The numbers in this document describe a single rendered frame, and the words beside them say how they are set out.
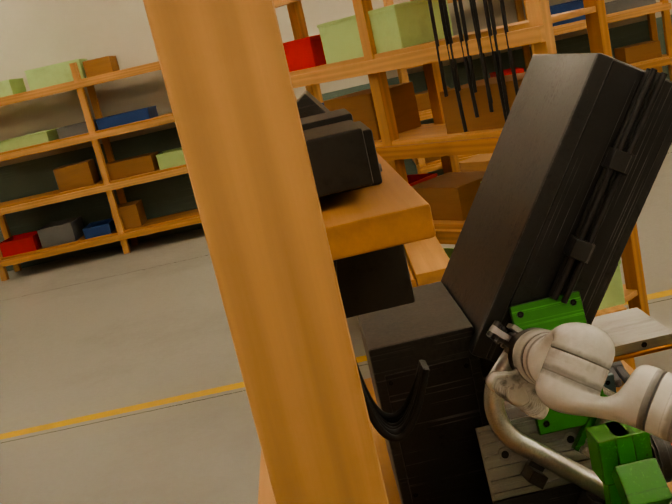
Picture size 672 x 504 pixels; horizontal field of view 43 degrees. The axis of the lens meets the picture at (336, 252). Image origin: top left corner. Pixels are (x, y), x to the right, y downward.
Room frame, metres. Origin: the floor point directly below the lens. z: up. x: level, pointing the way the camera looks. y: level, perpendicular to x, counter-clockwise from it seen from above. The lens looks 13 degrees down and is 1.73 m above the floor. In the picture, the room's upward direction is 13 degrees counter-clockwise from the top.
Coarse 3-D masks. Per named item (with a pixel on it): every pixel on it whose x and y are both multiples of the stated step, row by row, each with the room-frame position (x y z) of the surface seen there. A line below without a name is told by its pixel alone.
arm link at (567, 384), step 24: (552, 360) 0.90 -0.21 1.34; (576, 360) 0.88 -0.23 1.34; (552, 384) 0.88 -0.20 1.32; (576, 384) 0.87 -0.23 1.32; (600, 384) 0.88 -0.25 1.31; (624, 384) 0.86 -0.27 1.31; (648, 384) 0.84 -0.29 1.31; (552, 408) 0.89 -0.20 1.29; (576, 408) 0.86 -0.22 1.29; (600, 408) 0.85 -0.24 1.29; (624, 408) 0.84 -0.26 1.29; (648, 408) 0.83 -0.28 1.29
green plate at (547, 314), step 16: (528, 304) 1.30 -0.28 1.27; (544, 304) 1.30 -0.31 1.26; (560, 304) 1.29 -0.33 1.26; (576, 304) 1.29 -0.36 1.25; (512, 320) 1.29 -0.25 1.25; (528, 320) 1.29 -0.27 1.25; (544, 320) 1.29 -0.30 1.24; (560, 320) 1.29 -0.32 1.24; (576, 320) 1.29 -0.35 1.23; (560, 416) 1.25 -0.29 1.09; (576, 416) 1.25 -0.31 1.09; (544, 432) 1.24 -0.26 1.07
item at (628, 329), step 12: (624, 312) 1.53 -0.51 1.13; (636, 312) 1.52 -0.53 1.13; (600, 324) 1.50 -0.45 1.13; (612, 324) 1.48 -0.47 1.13; (624, 324) 1.47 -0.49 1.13; (636, 324) 1.46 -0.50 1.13; (648, 324) 1.45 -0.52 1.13; (660, 324) 1.43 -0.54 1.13; (612, 336) 1.43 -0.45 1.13; (624, 336) 1.42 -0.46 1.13; (636, 336) 1.40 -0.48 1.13; (648, 336) 1.39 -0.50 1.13; (660, 336) 1.38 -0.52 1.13; (624, 348) 1.38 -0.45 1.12; (636, 348) 1.38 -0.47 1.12; (648, 348) 1.38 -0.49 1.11; (660, 348) 1.38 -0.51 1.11; (480, 360) 1.46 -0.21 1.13
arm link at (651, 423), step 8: (664, 376) 0.84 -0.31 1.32; (664, 384) 0.83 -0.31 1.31; (656, 392) 0.83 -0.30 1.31; (664, 392) 0.83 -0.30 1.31; (656, 400) 0.82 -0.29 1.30; (664, 400) 0.82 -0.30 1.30; (656, 408) 0.82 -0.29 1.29; (664, 408) 0.82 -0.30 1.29; (648, 416) 0.83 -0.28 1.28; (656, 416) 0.82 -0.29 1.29; (664, 416) 0.82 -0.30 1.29; (648, 424) 0.83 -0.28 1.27; (656, 424) 0.82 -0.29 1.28; (664, 424) 0.82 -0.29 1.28; (648, 432) 0.84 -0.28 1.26; (656, 432) 0.83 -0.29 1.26; (664, 432) 0.82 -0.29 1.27
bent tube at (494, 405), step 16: (496, 368) 1.20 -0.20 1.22; (496, 400) 1.18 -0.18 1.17; (496, 416) 1.18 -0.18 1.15; (496, 432) 1.18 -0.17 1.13; (512, 432) 1.17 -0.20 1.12; (512, 448) 1.17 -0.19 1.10; (528, 448) 1.16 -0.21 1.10; (544, 448) 1.17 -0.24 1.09; (544, 464) 1.16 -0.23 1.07; (560, 464) 1.16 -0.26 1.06; (576, 464) 1.16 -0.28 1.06; (576, 480) 1.15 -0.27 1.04; (592, 480) 1.15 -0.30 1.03
